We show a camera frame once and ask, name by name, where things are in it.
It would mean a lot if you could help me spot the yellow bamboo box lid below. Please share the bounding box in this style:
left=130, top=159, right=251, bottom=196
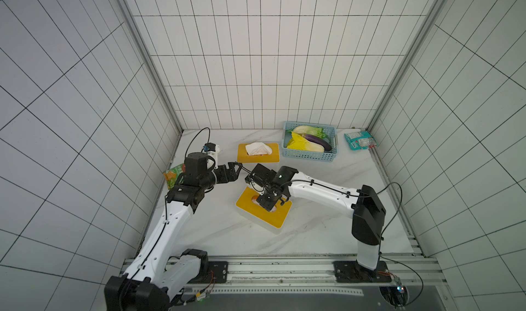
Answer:
left=237, top=142, right=280, bottom=163

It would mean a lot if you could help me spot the white box base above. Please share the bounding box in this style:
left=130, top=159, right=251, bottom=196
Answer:
left=236, top=203, right=291, bottom=234

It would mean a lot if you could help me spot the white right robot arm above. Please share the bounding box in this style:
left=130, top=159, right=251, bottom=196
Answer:
left=245, top=164, right=386, bottom=271

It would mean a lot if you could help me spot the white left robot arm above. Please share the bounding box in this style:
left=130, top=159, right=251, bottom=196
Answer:
left=104, top=151, right=242, bottom=310

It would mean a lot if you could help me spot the green chips bag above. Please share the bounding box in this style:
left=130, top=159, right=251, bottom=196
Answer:
left=163, top=163, right=185, bottom=190

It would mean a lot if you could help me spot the yellow cabbage toy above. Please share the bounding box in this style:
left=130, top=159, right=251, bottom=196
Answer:
left=286, top=133, right=325, bottom=152

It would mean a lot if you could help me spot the light blue plastic basket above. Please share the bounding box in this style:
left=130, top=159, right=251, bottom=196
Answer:
left=280, top=122, right=338, bottom=162

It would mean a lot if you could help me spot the green lettuce toy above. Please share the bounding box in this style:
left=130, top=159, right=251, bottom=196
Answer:
left=292, top=126, right=327, bottom=139

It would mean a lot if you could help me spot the purple eggplant toy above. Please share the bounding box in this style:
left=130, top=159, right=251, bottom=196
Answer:
left=303, top=134, right=332, bottom=152

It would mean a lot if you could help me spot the teal snack bag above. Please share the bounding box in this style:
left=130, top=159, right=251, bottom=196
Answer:
left=344, top=131, right=377, bottom=151

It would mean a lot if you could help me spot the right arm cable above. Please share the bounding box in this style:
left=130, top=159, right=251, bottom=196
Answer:
left=240, top=165, right=425, bottom=308

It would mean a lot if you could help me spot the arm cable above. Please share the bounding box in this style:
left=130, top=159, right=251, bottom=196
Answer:
left=184, top=127, right=211, bottom=160
left=240, top=165, right=425, bottom=308

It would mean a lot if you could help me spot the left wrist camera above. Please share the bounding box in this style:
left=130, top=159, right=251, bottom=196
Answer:
left=204, top=143, right=220, bottom=162

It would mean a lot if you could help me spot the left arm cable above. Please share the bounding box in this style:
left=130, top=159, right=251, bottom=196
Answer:
left=184, top=127, right=211, bottom=160

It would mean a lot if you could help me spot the aluminium mounting rail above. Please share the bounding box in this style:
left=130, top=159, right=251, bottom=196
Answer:
left=116, top=254, right=447, bottom=297

